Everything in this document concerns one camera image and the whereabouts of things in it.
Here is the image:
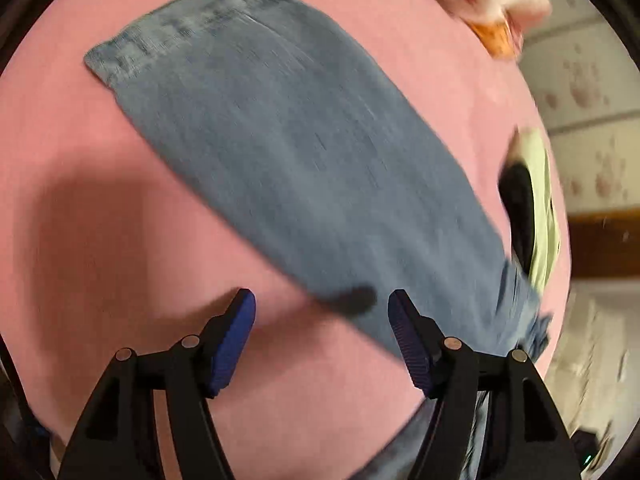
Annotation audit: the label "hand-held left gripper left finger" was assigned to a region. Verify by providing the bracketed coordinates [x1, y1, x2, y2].
[57, 288, 257, 480]

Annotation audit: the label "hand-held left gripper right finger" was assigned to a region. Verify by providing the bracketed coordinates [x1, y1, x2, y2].
[388, 289, 584, 480]

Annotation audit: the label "blue denim jeans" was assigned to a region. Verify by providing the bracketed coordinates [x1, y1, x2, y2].
[84, 0, 553, 480]

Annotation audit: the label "pink fleece blanket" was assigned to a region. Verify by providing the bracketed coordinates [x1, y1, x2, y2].
[0, 0, 573, 480]

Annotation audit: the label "light green garment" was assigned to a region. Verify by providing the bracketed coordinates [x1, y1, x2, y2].
[515, 127, 563, 293]

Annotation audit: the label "black garment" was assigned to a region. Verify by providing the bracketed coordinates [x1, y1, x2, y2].
[497, 130, 538, 281]

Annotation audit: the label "floral panel wardrobe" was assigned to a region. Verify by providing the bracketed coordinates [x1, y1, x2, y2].
[515, 0, 640, 216]

